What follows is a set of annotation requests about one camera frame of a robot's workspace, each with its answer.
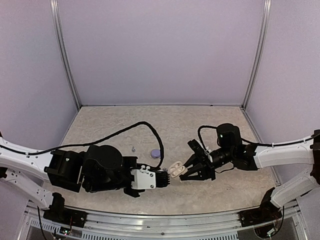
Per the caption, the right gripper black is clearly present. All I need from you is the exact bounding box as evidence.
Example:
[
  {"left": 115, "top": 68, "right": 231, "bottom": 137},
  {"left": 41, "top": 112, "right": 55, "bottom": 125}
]
[{"left": 177, "top": 147, "right": 235, "bottom": 181}]

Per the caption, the cream earbud charging case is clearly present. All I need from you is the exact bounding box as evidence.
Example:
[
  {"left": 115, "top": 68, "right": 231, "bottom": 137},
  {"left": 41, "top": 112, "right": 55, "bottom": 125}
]
[{"left": 167, "top": 161, "right": 187, "bottom": 178}]

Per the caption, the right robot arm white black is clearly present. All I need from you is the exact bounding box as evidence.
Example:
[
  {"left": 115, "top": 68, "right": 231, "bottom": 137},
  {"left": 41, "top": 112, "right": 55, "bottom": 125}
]
[{"left": 179, "top": 123, "right": 320, "bottom": 222}]

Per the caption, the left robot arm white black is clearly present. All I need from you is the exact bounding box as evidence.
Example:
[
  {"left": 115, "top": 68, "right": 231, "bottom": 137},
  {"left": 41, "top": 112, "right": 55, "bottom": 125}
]
[{"left": 0, "top": 138, "right": 156, "bottom": 223}]

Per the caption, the purple round charging case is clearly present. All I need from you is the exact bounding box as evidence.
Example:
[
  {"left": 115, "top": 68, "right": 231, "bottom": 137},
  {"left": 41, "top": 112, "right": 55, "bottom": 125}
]
[{"left": 150, "top": 149, "right": 161, "bottom": 159}]

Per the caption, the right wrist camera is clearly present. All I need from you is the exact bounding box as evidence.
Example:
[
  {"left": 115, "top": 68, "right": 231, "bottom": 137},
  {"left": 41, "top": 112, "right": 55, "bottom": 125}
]
[{"left": 187, "top": 139, "right": 213, "bottom": 163}]

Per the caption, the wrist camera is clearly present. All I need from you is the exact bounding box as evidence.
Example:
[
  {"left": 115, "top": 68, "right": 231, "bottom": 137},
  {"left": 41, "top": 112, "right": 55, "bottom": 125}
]
[
  {"left": 187, "top": 139, "right": 213, "bottom": 163},
  {"left": 131, "top": 165, "right": 170, "bottom": 190}
]

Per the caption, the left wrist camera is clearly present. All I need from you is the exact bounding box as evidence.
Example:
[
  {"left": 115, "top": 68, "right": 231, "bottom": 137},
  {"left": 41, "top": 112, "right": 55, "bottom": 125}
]
[{"left": 131, "top": 165, "right": 170, "bottom": 190}]

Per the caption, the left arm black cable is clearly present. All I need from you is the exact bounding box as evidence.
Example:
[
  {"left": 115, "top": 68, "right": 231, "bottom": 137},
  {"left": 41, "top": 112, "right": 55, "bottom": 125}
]
[{"left": 0, "top": 121, "right": 165, "bottom": 172}]

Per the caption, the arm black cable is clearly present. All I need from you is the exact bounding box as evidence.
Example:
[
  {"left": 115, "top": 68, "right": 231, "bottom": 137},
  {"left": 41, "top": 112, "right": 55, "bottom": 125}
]
[
  {"left": 0, "top": 121, "right": 165, "bottom": 172},
  {"left": 197, "top": 125, "right": 320, "bottom": 175}
]

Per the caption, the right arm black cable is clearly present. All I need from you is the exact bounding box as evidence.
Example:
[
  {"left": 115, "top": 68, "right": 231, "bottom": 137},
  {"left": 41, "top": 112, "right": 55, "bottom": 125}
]
[{"left": 197, "top": 125, "right": 320, "bottom": 175}]

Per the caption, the front aluminium rail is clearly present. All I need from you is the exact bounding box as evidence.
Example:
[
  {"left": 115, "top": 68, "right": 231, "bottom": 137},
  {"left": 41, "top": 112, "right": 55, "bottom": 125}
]
[{"left": 13, "top": 200, "right": 311, "bottom": 240}]

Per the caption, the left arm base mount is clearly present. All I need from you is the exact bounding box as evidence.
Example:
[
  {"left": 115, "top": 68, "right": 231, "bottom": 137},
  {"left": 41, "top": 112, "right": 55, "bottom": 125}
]
[{"left": 43, "top": 192, "right": 88, "bottom": 228}]

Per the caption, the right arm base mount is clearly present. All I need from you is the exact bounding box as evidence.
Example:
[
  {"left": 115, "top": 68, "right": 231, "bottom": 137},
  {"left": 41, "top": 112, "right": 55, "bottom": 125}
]
[{"left": 238, "top": 187, "right": 283, "bottom": 227}]

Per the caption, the left aluminium frame post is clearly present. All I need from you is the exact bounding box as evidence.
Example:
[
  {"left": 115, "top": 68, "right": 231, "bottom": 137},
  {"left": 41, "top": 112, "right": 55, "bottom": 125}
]
[{"left": 49, "top": 0, "right": 82, "bottom": 111}]

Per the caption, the aluminium frame post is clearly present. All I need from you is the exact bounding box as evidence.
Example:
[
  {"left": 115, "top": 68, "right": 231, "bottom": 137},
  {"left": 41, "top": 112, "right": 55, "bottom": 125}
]
[
  {"left": 241, "top": 0, "right": 272, "bottom": 112},
  {"left": 49, "top": 0, "right": 82, "bottom": 111}
]

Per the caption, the right aluminium frame post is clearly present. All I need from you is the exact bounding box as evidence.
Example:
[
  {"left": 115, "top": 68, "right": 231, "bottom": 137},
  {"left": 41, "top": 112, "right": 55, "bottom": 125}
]
[{"left": 241, "top": 0, "right": 272, "bottom": 112}]

